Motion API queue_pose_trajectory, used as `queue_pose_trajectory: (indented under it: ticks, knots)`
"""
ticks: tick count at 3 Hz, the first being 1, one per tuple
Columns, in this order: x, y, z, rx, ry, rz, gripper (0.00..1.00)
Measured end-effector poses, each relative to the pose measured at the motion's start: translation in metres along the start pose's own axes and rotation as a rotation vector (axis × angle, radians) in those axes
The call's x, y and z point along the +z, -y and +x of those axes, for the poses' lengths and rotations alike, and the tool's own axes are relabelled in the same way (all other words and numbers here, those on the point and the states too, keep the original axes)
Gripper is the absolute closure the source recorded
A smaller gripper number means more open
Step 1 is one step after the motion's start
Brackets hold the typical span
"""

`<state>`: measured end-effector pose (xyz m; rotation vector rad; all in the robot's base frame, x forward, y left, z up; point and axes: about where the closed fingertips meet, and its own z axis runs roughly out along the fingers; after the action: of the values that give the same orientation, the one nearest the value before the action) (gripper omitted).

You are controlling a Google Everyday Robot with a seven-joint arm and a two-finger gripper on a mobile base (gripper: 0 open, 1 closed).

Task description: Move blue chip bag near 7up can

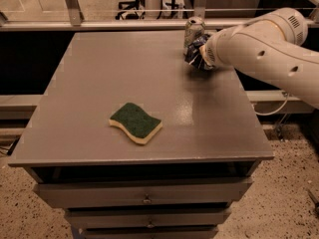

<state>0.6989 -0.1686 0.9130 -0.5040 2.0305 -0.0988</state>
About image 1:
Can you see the green white 7up can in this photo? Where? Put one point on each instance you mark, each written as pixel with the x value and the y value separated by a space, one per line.
pixel 194 28

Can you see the drawer knob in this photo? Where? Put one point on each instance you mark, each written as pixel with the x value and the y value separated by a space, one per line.
pixel 150 225
pixel 147 200

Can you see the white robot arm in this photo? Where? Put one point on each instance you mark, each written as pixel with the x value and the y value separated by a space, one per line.
pixel 269 48

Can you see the top drawer knob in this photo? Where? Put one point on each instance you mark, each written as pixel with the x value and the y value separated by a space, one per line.
pixel 147 200

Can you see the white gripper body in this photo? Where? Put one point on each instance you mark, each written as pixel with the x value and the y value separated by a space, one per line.
pixel 211 51

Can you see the green yellow sponge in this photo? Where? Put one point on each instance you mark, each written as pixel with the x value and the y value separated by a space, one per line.
pixel 138 125

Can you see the grey drawer cabinet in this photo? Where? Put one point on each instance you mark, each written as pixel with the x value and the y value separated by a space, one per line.
pixel 133 143

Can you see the blue chip bag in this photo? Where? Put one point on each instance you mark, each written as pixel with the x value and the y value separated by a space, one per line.
pixel 193 55

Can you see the metal railing frame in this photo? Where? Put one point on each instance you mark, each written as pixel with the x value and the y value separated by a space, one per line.
pixel 103 15

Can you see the black office chair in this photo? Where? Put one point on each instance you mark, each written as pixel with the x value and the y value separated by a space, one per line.
pixel 131 2

